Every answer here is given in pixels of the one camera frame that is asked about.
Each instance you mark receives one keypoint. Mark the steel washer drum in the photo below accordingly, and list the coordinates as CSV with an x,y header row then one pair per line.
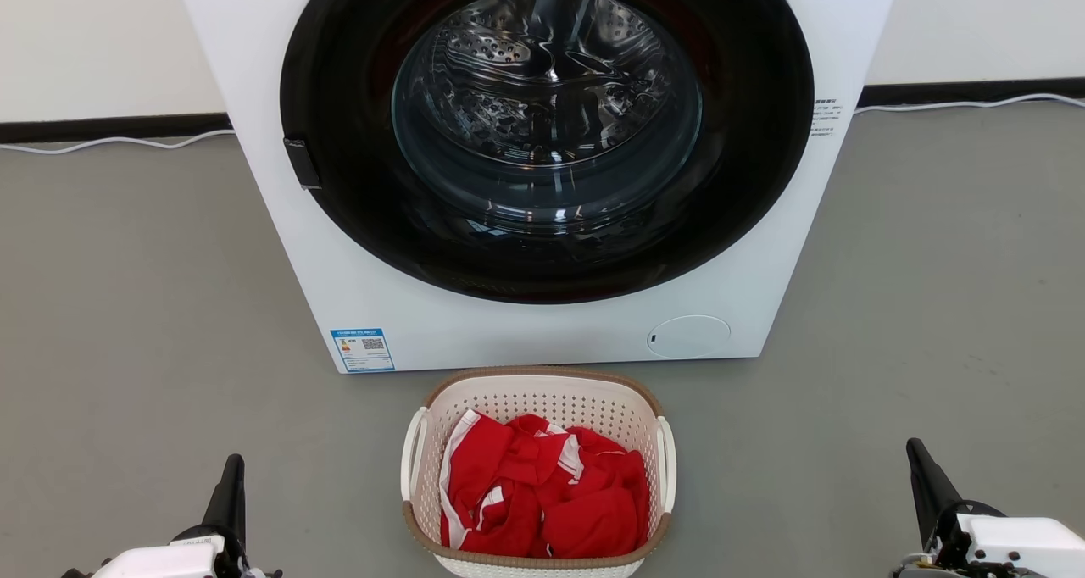
x,y
542,78

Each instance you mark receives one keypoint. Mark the black round washer door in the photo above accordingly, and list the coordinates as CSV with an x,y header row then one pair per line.
x,y
356,205

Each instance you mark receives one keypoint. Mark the small text sticker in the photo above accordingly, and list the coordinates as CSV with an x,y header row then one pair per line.
x,y
825,118

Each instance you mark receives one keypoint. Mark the blue energy label sticker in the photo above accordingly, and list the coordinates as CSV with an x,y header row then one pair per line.
x,y
363,351

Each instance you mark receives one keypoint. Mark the black baseboard strip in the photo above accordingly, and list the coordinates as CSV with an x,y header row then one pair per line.
x,y
102,128
975,91

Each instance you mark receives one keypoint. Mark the cream perforated laundry basket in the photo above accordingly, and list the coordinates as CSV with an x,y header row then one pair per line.
x,y
542,391

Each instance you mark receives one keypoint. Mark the white front-load washing machine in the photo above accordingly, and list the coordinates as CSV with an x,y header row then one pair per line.
x,y
280,247

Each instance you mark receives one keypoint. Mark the red white-trimmed clothing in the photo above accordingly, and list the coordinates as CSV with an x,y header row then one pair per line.
x,y
585,519

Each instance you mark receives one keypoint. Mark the round white filter cover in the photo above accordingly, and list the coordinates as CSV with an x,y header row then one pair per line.
x,y
688,337

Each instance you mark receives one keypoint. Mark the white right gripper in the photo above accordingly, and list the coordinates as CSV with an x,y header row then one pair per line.
x,y
1017,548

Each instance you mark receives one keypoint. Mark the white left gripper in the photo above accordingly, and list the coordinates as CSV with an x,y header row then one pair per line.
x,y
161,561

